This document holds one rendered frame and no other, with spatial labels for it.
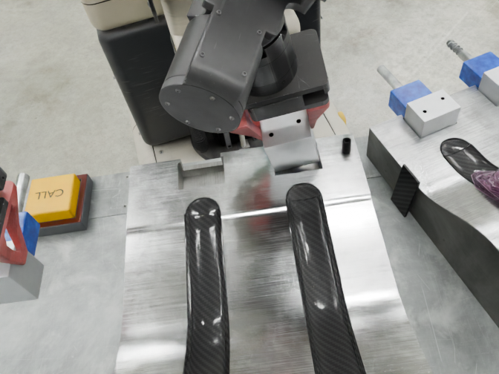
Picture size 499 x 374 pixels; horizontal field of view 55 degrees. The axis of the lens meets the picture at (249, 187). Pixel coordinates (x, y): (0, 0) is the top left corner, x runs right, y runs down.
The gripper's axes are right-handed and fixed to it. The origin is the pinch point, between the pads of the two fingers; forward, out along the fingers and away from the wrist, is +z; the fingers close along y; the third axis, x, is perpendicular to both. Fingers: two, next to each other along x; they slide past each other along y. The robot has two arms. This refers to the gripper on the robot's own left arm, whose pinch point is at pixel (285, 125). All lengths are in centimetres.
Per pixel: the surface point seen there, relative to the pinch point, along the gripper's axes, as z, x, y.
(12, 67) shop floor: 97, 135, -127
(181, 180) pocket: 4.4, -0.9, -13.5
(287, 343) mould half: 0.6, -21.6, -3.3
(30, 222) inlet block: -5.4, -7.5, -25.6
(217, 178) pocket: 6.0, -0.9, -9.6
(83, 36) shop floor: 105, 149, -96
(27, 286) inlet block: -5.2, -13.9, -25.4
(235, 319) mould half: 1.3, -18.6, -7.9
